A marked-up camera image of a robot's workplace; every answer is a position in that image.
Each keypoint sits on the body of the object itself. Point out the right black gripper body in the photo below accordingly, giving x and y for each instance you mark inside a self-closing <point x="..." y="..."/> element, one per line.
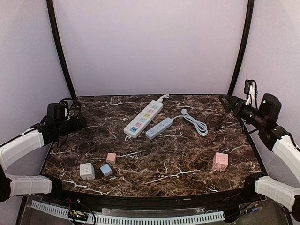
<point x="236" y="106"/>

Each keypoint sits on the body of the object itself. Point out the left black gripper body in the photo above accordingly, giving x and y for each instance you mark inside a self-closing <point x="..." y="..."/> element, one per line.
<point x="76" y="123"/>

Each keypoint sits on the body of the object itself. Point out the large pink cube socket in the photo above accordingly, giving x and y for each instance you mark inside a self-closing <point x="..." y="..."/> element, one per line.
<point x="220" y="162"/>

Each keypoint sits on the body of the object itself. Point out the grey-blue power strip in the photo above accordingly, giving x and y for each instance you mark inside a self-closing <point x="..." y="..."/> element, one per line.
<point x="159" y="128"/>

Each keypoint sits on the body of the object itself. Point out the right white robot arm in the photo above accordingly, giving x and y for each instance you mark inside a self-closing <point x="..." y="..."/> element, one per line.
<point x="277" y="140"/>

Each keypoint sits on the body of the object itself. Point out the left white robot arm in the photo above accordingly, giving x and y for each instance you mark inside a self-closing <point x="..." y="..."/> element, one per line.
<point x="36" y="137"/>

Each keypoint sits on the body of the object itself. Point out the small pink plug adapter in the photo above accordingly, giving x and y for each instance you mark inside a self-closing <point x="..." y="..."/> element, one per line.
<point x="111" y="158"/>

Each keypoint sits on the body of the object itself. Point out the small blue plug adapter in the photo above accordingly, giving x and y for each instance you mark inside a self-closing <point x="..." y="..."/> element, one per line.
<point x="106" y="170"/>

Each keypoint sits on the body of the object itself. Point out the white cube socket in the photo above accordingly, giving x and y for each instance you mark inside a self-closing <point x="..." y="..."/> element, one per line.
<point x="87" y="171"/>

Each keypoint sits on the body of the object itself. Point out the white multicolour power strip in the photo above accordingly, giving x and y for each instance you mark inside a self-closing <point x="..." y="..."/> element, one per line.
<point x="143" y="119"/>

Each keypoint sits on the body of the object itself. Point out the small circuit board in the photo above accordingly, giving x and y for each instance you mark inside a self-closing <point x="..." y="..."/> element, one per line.
<point x="78" y="215"/>

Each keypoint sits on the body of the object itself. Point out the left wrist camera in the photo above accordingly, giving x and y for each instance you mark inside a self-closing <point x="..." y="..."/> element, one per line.
<point x="57" y="112"/>

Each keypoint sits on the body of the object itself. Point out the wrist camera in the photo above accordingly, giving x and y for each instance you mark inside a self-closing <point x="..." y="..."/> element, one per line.
<point x="250" y="89"/>
<point x="57" y="112"/>

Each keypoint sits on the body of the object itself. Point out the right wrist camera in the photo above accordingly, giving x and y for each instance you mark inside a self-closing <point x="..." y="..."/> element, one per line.
<point x="250" y="89"/>

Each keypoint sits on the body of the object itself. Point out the black front table rail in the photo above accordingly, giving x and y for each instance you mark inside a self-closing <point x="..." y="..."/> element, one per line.
<point x="225" y="200"/>

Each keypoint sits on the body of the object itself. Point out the right black frame post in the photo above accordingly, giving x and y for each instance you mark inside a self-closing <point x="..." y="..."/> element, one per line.
<point x="242" y="48"/>

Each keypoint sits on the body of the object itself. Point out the black frame post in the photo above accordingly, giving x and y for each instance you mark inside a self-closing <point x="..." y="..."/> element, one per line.
<point x="242" y="48"/>
<point x="59" y="48"/>

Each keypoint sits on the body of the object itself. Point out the white slotted cable duct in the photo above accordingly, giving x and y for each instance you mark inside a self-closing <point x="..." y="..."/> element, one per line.
<point x="152" y="217"/>

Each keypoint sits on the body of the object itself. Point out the left black frame post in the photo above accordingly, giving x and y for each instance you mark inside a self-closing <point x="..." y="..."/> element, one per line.
<point x="59" y="48"/>

